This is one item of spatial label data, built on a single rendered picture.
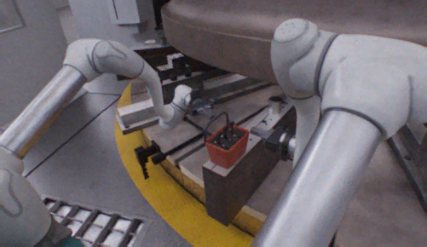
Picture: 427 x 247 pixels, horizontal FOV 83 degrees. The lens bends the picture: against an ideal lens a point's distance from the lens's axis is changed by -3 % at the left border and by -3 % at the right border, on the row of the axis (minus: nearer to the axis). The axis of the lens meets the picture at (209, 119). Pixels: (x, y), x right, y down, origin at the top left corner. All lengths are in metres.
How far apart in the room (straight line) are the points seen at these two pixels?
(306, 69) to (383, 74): 0.13
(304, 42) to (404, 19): 1.11
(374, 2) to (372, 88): 1.12
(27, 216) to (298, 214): 0.70
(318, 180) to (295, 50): 0.24
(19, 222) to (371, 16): 1.66
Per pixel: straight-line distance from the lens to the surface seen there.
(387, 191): 1.85
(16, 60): 3.68
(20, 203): 0.84
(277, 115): 1.61
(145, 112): 2.30
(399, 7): 1.58
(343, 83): 0.47
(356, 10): 1.57
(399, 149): 2.14
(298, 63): 0.53
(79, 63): 1.10
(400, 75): 0.48
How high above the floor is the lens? 1.52
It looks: 32 degrees down
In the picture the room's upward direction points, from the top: 5 degrees counter-clockwise
